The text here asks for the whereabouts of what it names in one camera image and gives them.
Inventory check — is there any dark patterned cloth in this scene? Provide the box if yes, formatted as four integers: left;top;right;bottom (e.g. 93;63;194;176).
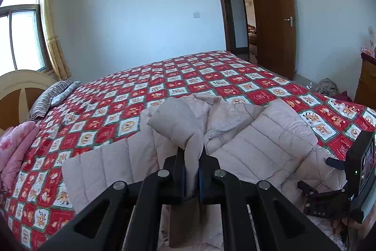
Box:
316;78;339;96

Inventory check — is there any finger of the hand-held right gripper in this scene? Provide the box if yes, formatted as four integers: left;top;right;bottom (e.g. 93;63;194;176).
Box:
297;180;351;220
325;157;347;171

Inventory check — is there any striped pillow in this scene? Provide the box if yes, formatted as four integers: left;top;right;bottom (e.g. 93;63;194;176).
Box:
31;80;72;121

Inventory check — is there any dark red sofa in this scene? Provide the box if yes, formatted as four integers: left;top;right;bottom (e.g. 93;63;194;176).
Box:
247;24;258;55

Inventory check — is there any red printed bedspread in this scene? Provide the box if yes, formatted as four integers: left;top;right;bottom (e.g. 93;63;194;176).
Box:
0;50;376;251

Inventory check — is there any grey patterned pillow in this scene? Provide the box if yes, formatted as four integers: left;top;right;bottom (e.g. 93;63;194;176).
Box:
50;81;82;108

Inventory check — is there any brown door frame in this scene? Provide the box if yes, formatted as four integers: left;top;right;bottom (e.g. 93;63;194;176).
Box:
212;0;259;63

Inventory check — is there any brown wooden door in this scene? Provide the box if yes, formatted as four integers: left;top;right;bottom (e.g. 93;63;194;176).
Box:
254;0;297;81

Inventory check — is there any yellow curtain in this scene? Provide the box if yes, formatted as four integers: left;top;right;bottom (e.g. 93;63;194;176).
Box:
39;0;71;81

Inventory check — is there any pink folded blanket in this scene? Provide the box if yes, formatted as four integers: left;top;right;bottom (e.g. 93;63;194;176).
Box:
0;121;40;193

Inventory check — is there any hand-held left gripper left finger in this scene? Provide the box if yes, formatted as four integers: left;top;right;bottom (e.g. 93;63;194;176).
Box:
38;147;186;251

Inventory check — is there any pale pink quilted jacket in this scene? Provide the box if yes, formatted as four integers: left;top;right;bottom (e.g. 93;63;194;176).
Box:
62;93;349;251

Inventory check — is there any window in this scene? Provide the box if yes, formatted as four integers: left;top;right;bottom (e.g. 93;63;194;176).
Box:
0;0;47;75

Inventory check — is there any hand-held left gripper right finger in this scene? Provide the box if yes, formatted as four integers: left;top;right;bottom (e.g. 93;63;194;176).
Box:
199;147;344;251

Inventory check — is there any wooden cabinet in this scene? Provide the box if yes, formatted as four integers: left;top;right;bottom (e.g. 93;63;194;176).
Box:
354;52;376;106

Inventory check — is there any person's right hand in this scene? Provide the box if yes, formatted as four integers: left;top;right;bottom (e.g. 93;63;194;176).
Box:
333;217;370;243

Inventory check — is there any beige wooden headboard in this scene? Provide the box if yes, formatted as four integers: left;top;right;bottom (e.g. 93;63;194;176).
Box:
0;69;58;137

